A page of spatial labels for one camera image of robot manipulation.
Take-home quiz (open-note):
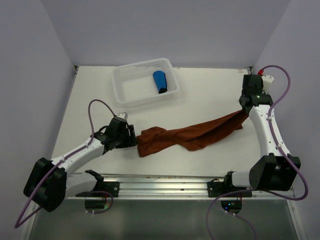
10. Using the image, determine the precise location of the brown towel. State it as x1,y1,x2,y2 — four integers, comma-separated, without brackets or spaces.
136,110,248,158

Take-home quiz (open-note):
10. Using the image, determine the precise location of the white plastic basket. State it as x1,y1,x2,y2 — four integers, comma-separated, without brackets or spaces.
111,58,180,107

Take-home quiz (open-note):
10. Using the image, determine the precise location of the blue and grey towel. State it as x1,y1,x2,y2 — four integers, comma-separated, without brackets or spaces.
152,70,168,94

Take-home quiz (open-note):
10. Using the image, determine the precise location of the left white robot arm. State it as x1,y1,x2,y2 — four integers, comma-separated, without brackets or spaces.
23,112,137,212

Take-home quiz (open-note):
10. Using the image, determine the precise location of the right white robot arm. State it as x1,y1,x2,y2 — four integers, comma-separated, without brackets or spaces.
222,74,301,197

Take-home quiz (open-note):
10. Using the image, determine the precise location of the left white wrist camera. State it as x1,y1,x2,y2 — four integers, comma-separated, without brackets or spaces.
116,112,128,121

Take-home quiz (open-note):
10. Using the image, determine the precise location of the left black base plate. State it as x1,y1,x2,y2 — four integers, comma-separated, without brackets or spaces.
75,181,120,198

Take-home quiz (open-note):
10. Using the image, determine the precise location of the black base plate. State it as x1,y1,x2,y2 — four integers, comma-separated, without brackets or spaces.
75,181,120,198
206,178,246,198

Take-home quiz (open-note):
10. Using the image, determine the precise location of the aluminium rail frame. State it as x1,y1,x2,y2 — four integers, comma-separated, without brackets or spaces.
18,65,307,240

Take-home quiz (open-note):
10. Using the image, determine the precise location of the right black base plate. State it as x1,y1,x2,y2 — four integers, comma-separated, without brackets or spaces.
206,178,246,198

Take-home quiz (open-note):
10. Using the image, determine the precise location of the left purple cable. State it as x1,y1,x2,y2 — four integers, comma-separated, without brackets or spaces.
14,99,118,229

